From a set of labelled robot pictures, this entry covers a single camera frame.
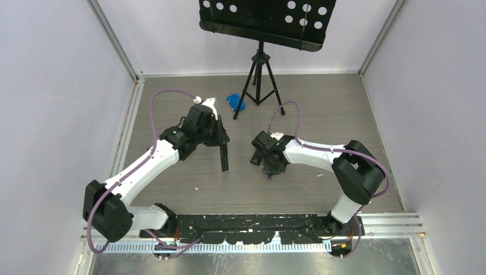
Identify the black music stand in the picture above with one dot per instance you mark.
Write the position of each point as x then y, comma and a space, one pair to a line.
299, 25

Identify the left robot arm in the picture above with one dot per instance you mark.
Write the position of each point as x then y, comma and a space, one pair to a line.
108, 206

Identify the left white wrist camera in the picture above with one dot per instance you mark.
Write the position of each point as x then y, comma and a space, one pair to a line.
210, 103

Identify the blue toy car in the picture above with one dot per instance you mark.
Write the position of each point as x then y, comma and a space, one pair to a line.
234, 100

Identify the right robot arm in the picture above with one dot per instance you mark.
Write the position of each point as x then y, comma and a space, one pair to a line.
356, 170

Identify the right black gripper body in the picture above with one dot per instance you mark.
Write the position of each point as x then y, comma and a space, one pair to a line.
270, 167

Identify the black remote with buttons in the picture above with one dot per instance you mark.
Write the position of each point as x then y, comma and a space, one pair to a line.
257, 157

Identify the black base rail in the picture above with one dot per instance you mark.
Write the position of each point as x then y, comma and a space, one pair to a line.
252, 229

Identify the plain black remote control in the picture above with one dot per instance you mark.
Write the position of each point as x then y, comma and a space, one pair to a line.
224, 156

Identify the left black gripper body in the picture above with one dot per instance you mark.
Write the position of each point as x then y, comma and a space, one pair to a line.
211, 136

